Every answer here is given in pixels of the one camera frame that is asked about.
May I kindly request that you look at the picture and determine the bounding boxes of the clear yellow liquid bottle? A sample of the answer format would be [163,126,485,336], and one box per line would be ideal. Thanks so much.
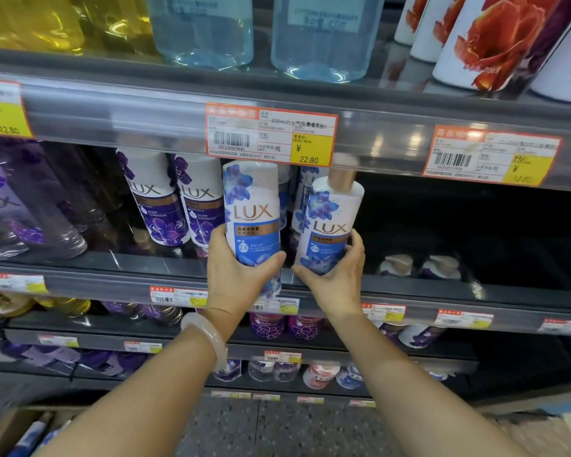
[0,0,86,55]
[77,0,156,56]

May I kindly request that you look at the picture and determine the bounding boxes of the small white red bottle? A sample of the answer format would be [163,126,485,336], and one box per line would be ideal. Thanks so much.
[303,364,341,390]

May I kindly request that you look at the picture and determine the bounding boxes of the white pump bottle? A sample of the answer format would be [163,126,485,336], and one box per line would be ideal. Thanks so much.
[419,255,462,281]
[379,254,415,278]

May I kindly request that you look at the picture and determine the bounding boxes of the row of shelf price labels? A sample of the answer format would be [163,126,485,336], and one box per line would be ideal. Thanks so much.
[0,273,571,337]

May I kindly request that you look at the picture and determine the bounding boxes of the small white blue bottle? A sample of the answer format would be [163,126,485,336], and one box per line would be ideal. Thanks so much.
[335,366,365,391]

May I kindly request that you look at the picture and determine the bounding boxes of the small clear bottle purple label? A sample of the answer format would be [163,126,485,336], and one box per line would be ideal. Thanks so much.
[213,359,243,382]

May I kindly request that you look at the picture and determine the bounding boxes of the white red-rose bottle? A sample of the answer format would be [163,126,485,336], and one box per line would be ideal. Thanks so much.
[431,0,571,93]
[410,0,468,63]
[393,0,432,46]

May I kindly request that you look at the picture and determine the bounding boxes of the brown cardboard box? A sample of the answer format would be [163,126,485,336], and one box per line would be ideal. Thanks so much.
[0,405,79,457]

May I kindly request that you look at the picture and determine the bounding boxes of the person's left hand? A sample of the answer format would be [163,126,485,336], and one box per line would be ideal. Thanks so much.
[205,224,287,329]

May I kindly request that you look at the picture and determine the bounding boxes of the white purple-flower body wash bottle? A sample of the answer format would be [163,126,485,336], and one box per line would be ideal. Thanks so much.
[115,148,191,247]
[171,154,227,248]

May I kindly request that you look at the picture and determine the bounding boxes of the small white purple bottle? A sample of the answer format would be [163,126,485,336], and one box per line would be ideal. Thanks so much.
[399,324,446,350]

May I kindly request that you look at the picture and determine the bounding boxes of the pile of purple refill pouches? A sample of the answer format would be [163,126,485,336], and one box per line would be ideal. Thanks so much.
[0,341,149,378]

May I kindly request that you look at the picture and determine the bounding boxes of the person's right forearm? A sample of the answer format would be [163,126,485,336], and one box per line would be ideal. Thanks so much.
[331,311,531,457]

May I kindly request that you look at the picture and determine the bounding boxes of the person's right hand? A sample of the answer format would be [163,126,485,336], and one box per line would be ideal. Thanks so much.
[291,228,366,325]

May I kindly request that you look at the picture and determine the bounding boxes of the clear light blue liquid bottle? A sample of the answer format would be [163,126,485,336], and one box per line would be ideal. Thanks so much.
[271,0,386,84]
[145,0,255,70]

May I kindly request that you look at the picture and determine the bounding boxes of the white bottle with purple flower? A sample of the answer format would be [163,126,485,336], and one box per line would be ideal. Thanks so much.
[530,23,571,104]

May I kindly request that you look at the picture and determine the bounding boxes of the small clear yellow bottle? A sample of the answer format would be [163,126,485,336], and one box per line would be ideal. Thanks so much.
[33,296,92,318]

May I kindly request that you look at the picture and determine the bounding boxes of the large orange yellow price tag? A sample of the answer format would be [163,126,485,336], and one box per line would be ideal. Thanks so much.
[0,79,33,139]
[422,124,563,187]
[205,103,339,167]

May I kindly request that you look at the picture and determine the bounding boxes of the white blue-flower body wash bottle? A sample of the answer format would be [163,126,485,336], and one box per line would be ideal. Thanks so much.
[291,166,325,235]
[222,160,282,300]

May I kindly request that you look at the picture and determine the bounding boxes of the white jade bangle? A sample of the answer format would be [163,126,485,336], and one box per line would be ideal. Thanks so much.
[180,312,228,373]

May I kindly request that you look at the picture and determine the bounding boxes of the person's left forearm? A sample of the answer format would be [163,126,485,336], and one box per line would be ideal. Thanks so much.
[37,307,241,457]

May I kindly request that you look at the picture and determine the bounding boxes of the blue white bottle in carton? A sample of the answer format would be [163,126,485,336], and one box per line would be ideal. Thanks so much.
[9,412,54,457]

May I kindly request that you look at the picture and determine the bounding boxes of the orange yellow bottle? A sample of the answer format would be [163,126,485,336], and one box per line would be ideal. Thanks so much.
[0,290,35,318]

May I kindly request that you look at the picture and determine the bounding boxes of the magenta purple bottle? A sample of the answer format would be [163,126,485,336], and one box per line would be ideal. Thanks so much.
[287,315,325,341]
[249,313,286,340]

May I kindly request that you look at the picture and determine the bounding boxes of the gray metal store shelf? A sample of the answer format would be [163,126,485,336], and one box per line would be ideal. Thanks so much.
[0,251,571,337]
[0,322,479,374]
[0,42,571,194]

